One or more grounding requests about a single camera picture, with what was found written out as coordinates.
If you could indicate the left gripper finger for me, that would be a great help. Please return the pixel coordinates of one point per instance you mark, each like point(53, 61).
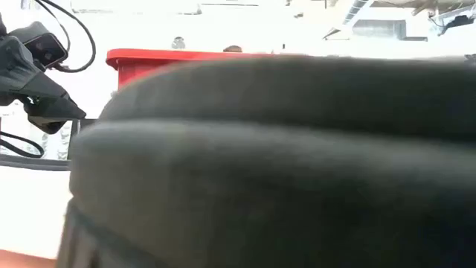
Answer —
point(48, 126)
point(56, 108)

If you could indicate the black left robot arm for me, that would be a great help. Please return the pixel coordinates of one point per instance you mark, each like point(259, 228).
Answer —
point(2, 26)

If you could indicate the red plastic bin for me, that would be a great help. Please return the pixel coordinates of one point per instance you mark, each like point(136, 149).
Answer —
point(148, 59)

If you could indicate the grey round background object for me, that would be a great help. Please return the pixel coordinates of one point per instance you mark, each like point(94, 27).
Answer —
point(178, 43)

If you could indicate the black ceiling-mounted device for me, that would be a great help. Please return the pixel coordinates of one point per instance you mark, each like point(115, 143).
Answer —
point(461, 21)

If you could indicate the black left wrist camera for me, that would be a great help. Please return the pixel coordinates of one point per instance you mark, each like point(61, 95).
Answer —
point(46, 48)

